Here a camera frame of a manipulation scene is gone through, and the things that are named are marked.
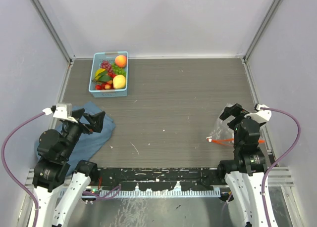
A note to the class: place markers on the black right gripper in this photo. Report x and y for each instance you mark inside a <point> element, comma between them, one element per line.
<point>233,110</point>

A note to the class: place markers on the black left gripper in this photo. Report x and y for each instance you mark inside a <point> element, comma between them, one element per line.
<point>96,120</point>

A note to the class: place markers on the clear zip bag orange zipper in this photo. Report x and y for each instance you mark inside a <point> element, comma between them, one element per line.
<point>223,135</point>

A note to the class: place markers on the yellow star fruit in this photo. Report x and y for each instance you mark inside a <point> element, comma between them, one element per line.
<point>100,72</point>

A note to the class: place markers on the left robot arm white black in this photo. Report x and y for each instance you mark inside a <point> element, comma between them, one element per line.
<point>55,149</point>

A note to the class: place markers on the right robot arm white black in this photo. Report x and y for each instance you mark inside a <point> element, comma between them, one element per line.
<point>245,173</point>

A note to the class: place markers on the blue cloth towel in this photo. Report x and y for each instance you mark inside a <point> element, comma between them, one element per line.
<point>87,145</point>

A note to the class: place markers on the red strawberries pile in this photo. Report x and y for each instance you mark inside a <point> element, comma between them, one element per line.
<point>105,85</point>

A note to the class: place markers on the green leaves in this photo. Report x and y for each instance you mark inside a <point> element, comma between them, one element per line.
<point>102,77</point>

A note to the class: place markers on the green grape bunch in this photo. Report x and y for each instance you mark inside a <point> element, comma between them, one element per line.
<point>118,70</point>

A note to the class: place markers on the purple grape bunch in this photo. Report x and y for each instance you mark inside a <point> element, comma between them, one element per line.
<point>106,65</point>

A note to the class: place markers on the light blue plastic basket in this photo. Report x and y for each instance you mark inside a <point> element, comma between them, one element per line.
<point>97,60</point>

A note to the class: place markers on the orange peach fruit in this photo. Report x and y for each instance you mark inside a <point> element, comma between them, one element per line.
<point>121,61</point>

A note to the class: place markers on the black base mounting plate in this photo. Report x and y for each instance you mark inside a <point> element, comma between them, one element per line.
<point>158,179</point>

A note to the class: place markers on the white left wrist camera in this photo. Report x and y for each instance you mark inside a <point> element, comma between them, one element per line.
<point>62,111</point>

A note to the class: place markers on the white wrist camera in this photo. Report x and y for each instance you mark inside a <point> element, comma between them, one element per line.
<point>261,114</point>
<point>62,111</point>

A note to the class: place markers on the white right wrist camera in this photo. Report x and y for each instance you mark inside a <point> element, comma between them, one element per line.
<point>261,114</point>

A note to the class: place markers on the slotted cable duct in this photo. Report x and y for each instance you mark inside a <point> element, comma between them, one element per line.
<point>175,193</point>

